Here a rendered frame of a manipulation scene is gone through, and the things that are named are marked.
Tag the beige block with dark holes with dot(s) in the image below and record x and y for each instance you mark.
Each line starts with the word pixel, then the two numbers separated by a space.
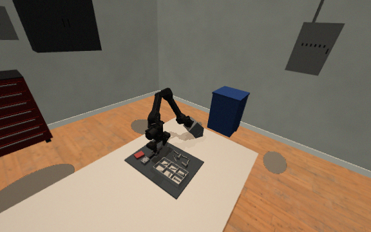
pixel 145 160

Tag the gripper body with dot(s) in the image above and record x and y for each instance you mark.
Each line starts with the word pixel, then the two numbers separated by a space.
pixel 152 145

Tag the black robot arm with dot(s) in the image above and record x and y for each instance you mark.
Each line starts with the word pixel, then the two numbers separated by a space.
pixel 154 116

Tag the red rectangular block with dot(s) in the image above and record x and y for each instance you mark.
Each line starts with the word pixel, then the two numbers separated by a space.
pixel 139 155

